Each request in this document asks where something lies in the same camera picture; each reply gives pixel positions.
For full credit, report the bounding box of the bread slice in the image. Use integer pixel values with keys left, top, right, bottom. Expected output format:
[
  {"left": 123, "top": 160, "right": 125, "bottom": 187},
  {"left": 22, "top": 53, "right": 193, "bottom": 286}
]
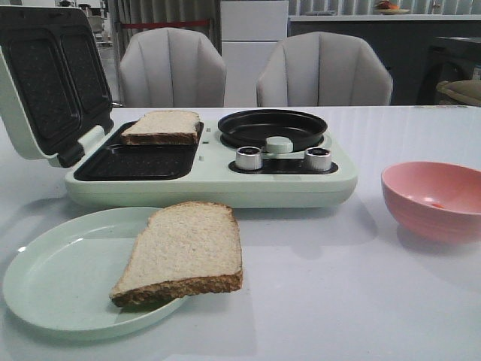
[
  {"left": 110, "top": 202, "right": 243, "bottom": 307},
  {"left": 121, "top": 111, "right": 201, "bottom": 145}
]

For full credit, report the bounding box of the pink plastic bowl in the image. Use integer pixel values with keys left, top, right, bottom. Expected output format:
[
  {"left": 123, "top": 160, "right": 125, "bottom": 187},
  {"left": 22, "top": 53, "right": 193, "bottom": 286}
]
[{"left": 381, "top": 161, "right": 480, "bottom": 244}]

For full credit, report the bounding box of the mint green breakfast maker lid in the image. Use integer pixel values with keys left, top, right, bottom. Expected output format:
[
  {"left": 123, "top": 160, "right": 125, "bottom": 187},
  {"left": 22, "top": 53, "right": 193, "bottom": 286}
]
[{"left": 1, "top": 5, "right": 113, "bottom": 168}]

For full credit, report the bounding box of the mint green breakfast maker base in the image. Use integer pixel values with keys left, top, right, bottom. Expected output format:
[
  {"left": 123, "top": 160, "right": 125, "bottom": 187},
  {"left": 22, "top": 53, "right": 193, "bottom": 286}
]
[{"left": 65, "top": 119, "right": 357, "bottom": 208}]

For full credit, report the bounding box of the left silver control knob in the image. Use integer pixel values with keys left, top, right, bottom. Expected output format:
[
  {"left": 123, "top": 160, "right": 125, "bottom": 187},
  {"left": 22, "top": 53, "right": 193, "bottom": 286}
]
[{"left": 234, "top": 146, "right": 263, "bottom": 171}]

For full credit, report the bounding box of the silver control knob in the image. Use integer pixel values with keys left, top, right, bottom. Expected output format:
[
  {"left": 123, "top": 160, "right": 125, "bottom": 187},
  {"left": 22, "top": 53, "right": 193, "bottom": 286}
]
[
  {"left": 303, "top": 147, "right": 332, "bottom": 172},
  {"left": 234, "top": 146, "right": 263, "bottom": 171}
]

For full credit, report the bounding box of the black round frying pan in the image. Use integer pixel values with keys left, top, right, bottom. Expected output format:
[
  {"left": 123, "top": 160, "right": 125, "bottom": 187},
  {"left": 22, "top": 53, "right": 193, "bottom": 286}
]
[{"left": 217, "top": 108, "right": 328, "bottom": 151}]

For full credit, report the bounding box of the right silver control knob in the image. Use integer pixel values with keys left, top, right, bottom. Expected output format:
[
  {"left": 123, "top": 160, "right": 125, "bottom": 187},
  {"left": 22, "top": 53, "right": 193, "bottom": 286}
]
[{"left": 303, "top": 147, "right": 332, "bottom": 172}]

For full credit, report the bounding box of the left grey upholstered chair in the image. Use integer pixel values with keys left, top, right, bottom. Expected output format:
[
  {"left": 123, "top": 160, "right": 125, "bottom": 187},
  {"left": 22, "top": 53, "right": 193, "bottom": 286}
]
[{"left": 119, "top": 28, "right": 226, "bottom": 108}]

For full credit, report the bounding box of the grey upholstered chair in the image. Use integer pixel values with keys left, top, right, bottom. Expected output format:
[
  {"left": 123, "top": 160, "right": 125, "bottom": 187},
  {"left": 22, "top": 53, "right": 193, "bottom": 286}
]
[
  {"left": 119, "top": 28, "right": 226, "bottom": 108},
  {"left": 256, "top": 32, "right": 393, "bottom": 108}
]

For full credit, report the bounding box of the right grey upholstered chair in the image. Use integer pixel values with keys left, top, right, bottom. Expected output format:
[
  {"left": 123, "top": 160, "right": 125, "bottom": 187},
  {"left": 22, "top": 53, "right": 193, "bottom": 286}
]
[{"left": 256, "top": 32, "right": 393, "bottom": 108}]

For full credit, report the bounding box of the white cabinet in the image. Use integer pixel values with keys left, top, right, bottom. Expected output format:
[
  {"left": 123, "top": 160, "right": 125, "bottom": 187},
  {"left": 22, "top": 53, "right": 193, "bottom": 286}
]
[{"left": 220, "top": 1, "right": 289, "bottom": 108}]

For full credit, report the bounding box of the red barrier tape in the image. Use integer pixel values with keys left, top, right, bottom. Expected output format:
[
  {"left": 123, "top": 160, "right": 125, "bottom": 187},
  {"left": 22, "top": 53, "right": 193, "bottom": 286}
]
[{"left": 117, "top": 19, "right": 210, "bottom": 29}]

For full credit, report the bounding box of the mint green round plate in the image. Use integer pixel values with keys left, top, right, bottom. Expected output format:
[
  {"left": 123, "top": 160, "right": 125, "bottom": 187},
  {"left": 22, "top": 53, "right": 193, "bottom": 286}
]
[{"left": 2, "top": 207, "right": 185, "bottom": 341}]

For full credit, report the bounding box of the dark grey counter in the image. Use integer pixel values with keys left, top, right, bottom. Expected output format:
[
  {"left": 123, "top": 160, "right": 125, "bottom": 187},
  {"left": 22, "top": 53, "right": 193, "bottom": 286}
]
[{"left": 289, "top": 14, "right": 480, "bottom": 105}]

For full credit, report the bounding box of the fruit plate on counter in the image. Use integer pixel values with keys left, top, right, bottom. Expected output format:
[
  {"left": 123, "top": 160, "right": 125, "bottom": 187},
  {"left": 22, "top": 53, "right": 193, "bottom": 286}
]
[{"left": 374, "top": 1, "right": 410, "bottom": 15}]

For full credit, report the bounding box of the beige cushion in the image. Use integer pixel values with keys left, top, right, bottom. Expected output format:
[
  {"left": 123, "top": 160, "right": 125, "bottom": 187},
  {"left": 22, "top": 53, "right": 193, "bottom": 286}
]
[{"left": 436, "top": 80, "right": 480, "bottom": 107}]

